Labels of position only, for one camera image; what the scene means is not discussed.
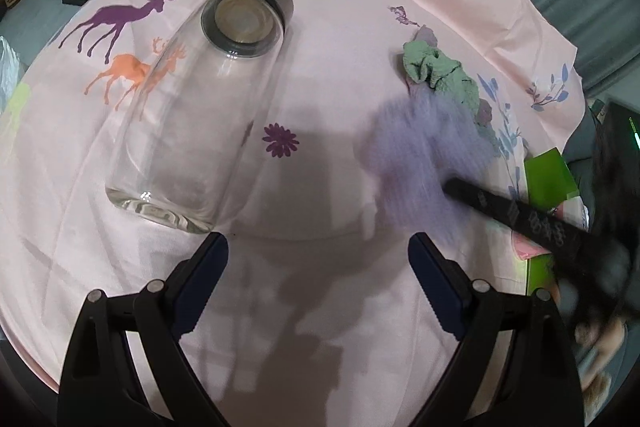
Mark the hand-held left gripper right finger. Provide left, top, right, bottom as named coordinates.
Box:
left=407, top=232, right=586, bottom=427

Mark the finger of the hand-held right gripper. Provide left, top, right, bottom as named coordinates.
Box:
left=445, top=177, right=596, bottom=258

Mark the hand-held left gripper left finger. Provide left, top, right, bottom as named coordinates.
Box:
left=57, top=232, right=230, bottom=427

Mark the grey-green crumpled cloth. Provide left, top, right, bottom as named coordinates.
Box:
left=397, top=27, right=501, bottom=158

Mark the person's right hand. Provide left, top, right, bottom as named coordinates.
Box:
left=575, top=317, right=628, bottom=403

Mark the green cardboard box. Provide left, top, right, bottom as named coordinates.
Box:
left=522, top=147, right=581, bottom=298

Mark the white plastic bag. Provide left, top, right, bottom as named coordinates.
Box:
left=0, top=36, right=21, bottom=118

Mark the purple fuzzy cloth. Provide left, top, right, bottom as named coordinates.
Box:
left=357, top=94, right=501, bottom=248

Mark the pink printed bed sheet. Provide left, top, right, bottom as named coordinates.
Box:
left=0, top=0, right=586, bottom=427

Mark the clear glass bottle, metal lid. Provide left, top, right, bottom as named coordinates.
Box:
left=104, top=0, right=293, bottom=235

